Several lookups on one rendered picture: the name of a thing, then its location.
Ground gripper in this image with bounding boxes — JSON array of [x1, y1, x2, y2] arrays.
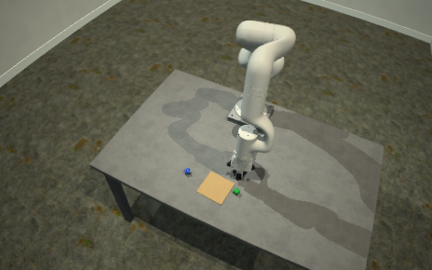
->
[[227, 153, 255, 177]]

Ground tan flat mat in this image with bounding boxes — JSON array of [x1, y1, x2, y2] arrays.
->
[[197, 171, 235, 205]]

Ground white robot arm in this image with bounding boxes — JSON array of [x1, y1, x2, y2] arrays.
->
[[234, 20, 296, 161]]

